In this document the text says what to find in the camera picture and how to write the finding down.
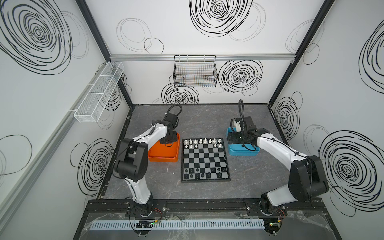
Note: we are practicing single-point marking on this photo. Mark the black wire basket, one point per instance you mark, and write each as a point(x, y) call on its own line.
point(195, 73)

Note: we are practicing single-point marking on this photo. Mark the blue plastic tray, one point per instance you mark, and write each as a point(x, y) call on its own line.
point(237, 145)

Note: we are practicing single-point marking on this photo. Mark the aluminium wall rail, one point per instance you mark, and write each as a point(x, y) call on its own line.
point(204, 57)

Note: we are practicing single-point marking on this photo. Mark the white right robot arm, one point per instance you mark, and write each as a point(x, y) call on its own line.
point(307, 177)

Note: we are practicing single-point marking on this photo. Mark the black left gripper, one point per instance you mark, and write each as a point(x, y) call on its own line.
point(168, 140)

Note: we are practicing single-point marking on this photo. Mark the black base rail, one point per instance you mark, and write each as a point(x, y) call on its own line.
point(163, 208)

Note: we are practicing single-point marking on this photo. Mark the black vertical frame post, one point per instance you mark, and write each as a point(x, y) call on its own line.
point(101, 45)

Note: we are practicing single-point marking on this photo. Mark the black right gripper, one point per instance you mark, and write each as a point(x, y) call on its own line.
point(237, 139)

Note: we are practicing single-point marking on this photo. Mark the white mesh shelf basket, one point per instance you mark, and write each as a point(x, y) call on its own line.
point(97, 97)

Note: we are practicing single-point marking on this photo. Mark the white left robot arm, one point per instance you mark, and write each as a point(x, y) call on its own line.
point(133, 166)

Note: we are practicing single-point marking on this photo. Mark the black and white chessboard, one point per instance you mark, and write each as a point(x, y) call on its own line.
point(205, 162)

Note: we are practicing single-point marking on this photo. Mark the black right frame post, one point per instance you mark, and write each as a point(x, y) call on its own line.
point(313, 29)

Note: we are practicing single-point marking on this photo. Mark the orange plastic tray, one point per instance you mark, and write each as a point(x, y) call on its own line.
point(168, 153)

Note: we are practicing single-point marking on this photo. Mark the white slotted cable duct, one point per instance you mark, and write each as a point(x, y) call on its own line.
point(213, 224)

